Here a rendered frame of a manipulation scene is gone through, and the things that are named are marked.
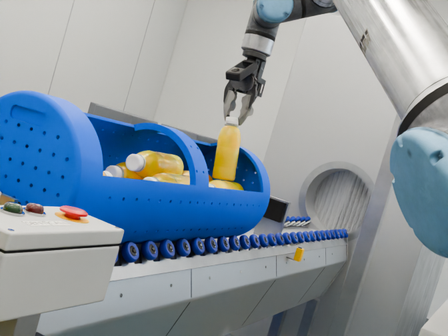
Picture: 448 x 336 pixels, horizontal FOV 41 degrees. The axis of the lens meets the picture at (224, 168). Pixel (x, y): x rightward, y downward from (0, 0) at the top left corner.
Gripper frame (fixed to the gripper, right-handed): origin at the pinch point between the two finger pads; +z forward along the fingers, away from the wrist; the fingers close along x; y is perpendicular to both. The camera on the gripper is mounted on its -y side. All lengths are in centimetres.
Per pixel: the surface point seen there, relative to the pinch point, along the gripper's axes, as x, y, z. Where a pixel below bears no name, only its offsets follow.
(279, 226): -3, 54, 31
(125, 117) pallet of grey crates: 208, 231, 9
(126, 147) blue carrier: 11.9, -29.9, 15.3
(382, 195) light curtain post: -34, 67, 10
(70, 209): -30, -95, 21
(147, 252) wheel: -11, -43, 35
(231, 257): -11.0, 1.3, 38.1
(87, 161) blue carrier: -13, -74, 17
